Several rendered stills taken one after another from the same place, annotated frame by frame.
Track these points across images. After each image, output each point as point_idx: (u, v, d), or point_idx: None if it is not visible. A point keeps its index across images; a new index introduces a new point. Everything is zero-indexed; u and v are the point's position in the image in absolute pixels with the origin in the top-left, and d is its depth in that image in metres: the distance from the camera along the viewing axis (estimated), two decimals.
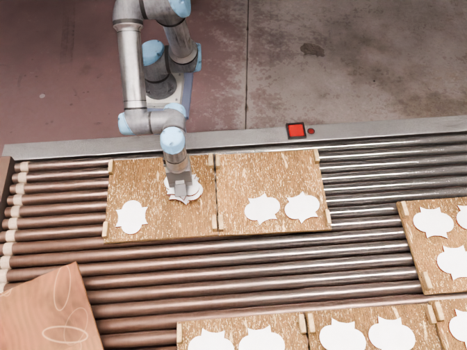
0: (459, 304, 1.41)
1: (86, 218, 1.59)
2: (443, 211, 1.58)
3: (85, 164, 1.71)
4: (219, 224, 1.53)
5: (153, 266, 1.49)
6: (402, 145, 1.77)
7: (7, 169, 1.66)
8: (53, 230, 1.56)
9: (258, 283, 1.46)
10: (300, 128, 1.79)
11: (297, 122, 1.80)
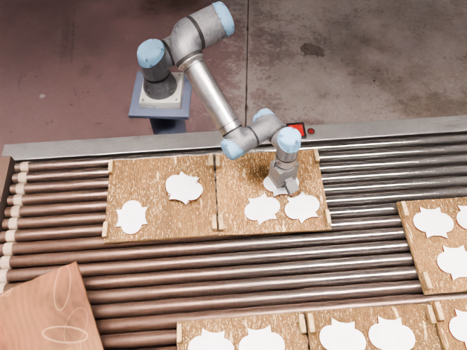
0: (459, 304, 1.41)
1: (86, 218, 1.59)
2: (443, 211, 1.58)
3: (85, 164, 1.71)
4: (219, 224, 1.53)
5: (153, 266, 1.49)
6: (402, 145, 1.77)
7: (7, 169, 1.66)
8: (53, 230, 1.56)
9: (258, 283, 1.46)
10: (300, 128, 1.79)
11: (297, 122, 1.80)
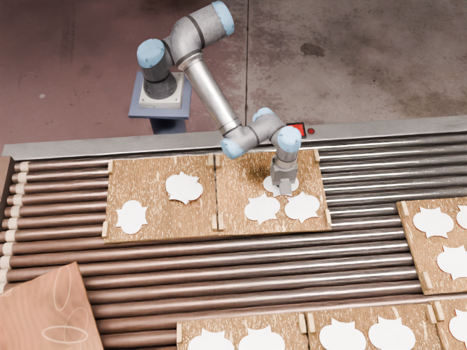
0: (459, 304, 1.41)
1: (86, 218, 1.59)
2: (443, 211, 1.58)
3: (85, 164, 1.71)
4: (219, 224, 1.53)
5: (153, 266, 1.49)
6: (402, 145, 1.77)
7: (7, 169, 1.66)
8: (53, 230, 1.56)
9: (258, 283, 1.46)
10: (300, 128, 1.79)
11: (297, 122, 1.80)
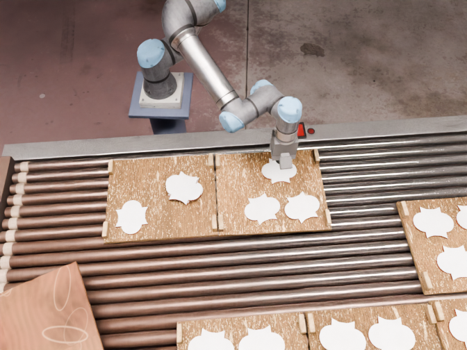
0: (459, 304, 1.41)
1: (86, 218, 1.59)
2: (443, 211, 1.58)
3: (85, 164, 1.71)
4: (219, 224, 1.53)
5: (153, 266, 1.49)
6: (402, 145, 1.77)
7: (7, 169, 1.66)
8: (53, 230, 1.56)
9: (258, 283, 1.46)
10: (300, 128, 1.79)
11: None
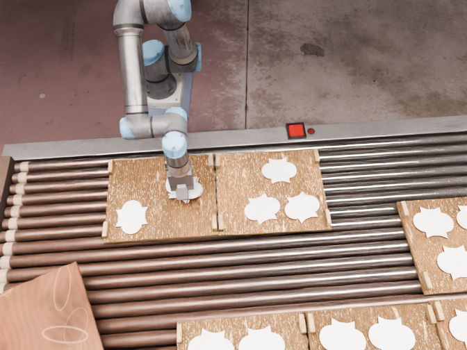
0: (459, 304, 1.41)
1: (86, 218, 1.59)
2: (443, 211, 1.58)
3: (85, 164, 1.71)
4: (219, 224, 1.53)
5: (153, 266, 1.49)
6: (402, 145, 1.77)
7: (7, 169, 1.66)
8: (53, 230, 1.56)
9: (258, 283, 1.46)
10: (300, 128, 1.79)
11: (297, 122, 1.80)
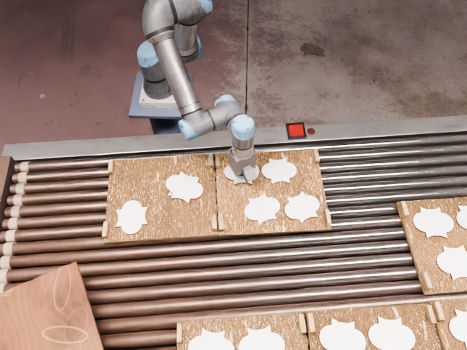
0: (459, 304, 1.41)
1: (86, 218, 1.59)
2: (443, 211, 1.58)
3: (85, 164, 1.71)
4: (219, 224, 1.53)
5: (153, 266, 1.49)
6: (402, 145, 1.77)
7: (7, 169, 1.66)
8: (53, 230, 1.56)
9: (258, 283, 1.46)
10: (300, 128, 1.79)
11: (297, 122, 1.80)
